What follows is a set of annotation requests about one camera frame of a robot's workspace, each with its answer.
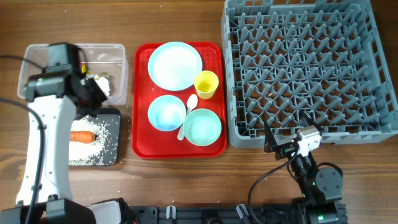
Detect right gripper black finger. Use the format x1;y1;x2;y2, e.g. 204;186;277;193
264;121;277;146
299;111;323;133

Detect orange carrot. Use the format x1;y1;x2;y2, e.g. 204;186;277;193
70;131;96;144

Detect white rice grains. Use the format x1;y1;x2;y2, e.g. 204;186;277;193
68;114;121;166

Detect light blue small bowl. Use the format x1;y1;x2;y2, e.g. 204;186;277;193
147;95;187;132

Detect yellow plastic cup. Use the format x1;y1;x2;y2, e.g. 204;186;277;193
194;70;219;100

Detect yellow silver foil wrapper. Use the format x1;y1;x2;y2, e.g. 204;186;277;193
81;63;109;80

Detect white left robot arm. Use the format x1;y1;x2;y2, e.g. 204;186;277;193
1;64;137;223

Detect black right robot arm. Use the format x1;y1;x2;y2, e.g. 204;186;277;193
263;111;348;223

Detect black waste tray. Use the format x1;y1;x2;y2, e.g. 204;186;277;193
67;107;123;167

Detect clear plastic waste bin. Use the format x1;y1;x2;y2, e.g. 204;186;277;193
17;44;129;105

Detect grey dishwasher rack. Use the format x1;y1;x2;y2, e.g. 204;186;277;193
221;0;397;148

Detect crumpled white tissue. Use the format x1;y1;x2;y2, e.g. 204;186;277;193
95;77;111;96

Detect green bowl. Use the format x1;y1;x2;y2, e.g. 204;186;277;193
182;108;222;147

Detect red serving tray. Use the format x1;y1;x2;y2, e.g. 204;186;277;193
131;41;228;159

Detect white plastic spoon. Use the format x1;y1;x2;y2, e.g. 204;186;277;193
177;94;198;141

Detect light blue large plate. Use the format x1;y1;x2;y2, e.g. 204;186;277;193
147;42;203;91

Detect black mounting rail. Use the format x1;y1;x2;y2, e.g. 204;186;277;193
124;203;348;224

